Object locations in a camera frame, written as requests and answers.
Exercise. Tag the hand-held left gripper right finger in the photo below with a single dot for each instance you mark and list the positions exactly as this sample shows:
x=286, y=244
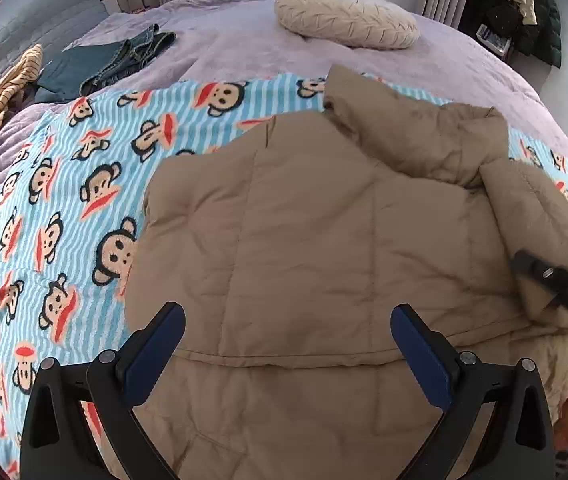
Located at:
x=423, y=355

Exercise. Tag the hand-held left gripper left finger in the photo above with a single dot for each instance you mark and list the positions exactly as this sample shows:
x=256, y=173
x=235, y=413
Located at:
x=165, y=334

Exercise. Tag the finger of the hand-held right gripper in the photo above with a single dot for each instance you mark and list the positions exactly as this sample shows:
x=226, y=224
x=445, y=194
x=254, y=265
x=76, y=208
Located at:
x=559, y=285

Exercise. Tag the khaki puffer jacket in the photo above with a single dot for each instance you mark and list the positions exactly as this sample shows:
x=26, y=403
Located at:
x=314, y=235

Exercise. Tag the monkey print striped blanket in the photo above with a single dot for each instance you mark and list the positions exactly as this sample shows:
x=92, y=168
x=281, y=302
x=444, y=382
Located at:
x=64, y=200

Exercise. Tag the black garment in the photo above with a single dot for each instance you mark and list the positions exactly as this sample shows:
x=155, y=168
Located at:
x=506, y=20

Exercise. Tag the dark green coat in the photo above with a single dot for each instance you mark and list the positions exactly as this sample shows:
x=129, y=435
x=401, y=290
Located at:
x=549, y=15

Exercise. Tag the teal garment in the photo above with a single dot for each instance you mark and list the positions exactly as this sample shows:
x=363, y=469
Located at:
x=76, y=72

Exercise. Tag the blue jeans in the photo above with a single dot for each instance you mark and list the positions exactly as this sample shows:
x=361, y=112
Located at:
x=134, y=55

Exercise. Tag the lilac bed cover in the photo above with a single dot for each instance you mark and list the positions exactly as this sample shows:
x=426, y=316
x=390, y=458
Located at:
x=244, y=45

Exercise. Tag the cream round pillow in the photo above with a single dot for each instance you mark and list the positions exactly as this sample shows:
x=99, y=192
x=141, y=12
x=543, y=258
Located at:
x=346, y=17

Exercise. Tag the grey padded headboard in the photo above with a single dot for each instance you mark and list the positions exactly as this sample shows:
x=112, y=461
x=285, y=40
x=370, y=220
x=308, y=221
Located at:
x=29, y=20

